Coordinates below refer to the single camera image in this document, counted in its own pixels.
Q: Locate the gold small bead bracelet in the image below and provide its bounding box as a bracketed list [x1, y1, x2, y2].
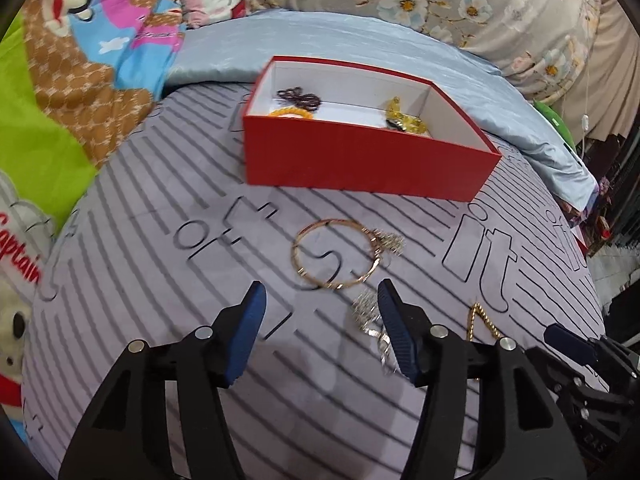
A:
[467, 302, 504, 347]

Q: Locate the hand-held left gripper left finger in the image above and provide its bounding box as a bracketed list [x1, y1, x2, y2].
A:
[59, 280, 268, 480]

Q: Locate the white cable with switch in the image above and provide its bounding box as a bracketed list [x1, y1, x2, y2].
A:
[577, 30, 602, 162]

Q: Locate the silver chain necklace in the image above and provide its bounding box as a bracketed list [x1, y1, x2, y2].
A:
[351, 292, 401, 377]

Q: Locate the colourful cartoon monkey blanket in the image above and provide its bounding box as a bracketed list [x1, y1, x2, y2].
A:
[0, 0, 187, 411]

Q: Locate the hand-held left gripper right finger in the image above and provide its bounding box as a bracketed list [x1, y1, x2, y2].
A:
[377, 279, 587, 480]

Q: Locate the floral grey pillow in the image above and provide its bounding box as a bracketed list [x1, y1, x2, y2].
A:
[227, 0, 607, 107]

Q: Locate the grey striped bed sheet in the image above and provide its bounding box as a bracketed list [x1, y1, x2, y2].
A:
[20, 80, 612, 480]

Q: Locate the beige curtain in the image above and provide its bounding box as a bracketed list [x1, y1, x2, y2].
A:
[565, 0, 640, 142]

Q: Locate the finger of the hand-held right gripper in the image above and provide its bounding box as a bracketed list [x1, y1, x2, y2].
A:
[544, 324, 640, 368]

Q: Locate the yellow glass bead bracelet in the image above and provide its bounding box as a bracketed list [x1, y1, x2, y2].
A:
[384, 95, 434, 137]

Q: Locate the red cardboard box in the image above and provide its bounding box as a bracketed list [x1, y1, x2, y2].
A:
[242, 56, 503, 204]

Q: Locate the purple small bead bracelet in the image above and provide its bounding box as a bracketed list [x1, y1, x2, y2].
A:
[276, 87, 325, 111]

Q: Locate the gold bangle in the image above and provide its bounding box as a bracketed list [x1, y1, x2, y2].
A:
[291, 219, 387, 291]

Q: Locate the green plastic object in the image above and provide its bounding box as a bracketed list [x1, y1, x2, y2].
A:
[532, 100, 576, 154]

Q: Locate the silver charm chain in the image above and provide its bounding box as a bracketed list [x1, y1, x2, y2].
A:
[367, 227, 406, 261]

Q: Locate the amber round bead bracelet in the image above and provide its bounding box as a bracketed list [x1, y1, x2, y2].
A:
[270, 106, 316, 121]

